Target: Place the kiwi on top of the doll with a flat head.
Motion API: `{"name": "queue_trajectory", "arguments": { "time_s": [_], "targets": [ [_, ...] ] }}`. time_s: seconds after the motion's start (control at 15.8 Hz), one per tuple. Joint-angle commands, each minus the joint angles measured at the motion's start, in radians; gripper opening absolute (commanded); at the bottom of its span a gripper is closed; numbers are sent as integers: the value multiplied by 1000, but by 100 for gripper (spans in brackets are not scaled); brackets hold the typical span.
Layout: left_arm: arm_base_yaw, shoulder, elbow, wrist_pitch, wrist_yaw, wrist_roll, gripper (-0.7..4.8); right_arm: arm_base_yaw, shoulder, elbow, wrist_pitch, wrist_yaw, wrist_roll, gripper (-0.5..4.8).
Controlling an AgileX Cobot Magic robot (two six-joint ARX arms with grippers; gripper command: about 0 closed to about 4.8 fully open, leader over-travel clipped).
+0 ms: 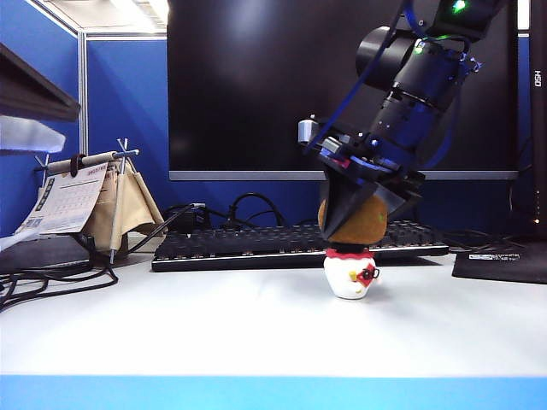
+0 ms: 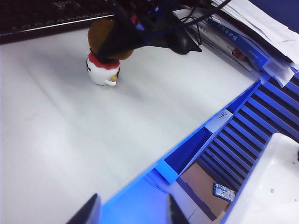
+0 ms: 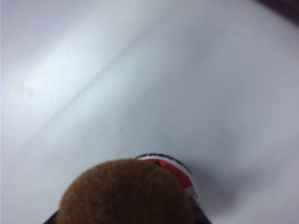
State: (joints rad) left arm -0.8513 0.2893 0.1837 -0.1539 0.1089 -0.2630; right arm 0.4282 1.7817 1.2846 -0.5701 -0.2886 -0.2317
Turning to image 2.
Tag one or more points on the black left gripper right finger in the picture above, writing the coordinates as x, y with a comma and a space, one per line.
176, 212

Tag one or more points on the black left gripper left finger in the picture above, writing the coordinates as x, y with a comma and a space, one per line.
87, 212

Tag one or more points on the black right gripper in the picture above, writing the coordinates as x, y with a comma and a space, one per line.
144, 11

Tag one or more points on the brown fuzzy kiwi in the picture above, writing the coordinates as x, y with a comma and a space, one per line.
98, 35

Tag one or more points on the brown cardboard box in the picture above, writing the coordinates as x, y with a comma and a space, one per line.
205, 186

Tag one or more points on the black mouse pad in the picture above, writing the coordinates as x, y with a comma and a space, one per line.
163, 45

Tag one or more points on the small blue white packet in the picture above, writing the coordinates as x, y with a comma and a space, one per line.
223, 191

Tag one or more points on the black computer mouse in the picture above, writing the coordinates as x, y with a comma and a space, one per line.
182, 44

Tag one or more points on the black mechanical keyboard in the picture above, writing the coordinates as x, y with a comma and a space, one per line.
35, 16

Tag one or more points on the white plastic surface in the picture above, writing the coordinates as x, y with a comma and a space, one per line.
271, 182

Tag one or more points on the blue plastic file rack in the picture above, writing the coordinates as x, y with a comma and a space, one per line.
245, 121

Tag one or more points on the blue book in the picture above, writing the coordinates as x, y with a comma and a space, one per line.
243, 44

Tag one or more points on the stack of white papers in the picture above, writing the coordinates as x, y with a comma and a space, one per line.
259, 25

